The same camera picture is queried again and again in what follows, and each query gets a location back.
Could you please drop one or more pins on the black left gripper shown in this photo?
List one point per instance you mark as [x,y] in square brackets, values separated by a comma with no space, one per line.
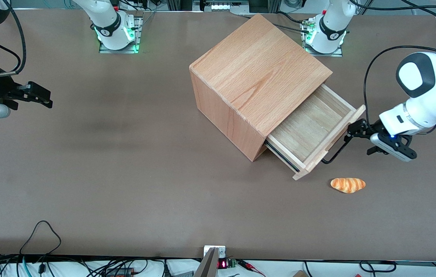
[368,128]

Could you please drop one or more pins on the light wooden drawer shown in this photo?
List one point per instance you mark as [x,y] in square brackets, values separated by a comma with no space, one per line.
[310,127]

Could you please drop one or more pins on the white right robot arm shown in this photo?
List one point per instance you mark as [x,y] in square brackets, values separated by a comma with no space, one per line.
[112,27]

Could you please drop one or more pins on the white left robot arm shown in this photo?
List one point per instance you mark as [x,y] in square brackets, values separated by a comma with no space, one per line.
[430,88]

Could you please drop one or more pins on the light wooden drawer cabinet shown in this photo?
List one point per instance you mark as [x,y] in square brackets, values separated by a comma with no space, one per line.
[256,77]

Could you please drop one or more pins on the orange toy bread roll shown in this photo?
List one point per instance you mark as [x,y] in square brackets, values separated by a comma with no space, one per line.
[348,184]

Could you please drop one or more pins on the white lit device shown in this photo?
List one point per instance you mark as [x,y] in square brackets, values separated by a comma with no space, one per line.
[223,5]

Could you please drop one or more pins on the small red digit display module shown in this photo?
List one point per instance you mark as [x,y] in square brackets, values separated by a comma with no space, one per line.
[223,264]

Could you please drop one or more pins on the tan wooden slat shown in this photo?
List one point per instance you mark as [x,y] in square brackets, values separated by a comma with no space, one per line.
[207,265]

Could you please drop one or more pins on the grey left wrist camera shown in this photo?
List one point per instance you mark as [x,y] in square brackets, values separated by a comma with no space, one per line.
[393,146]

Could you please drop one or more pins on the small metal bracket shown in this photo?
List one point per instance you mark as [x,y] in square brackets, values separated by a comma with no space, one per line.
[222,250]

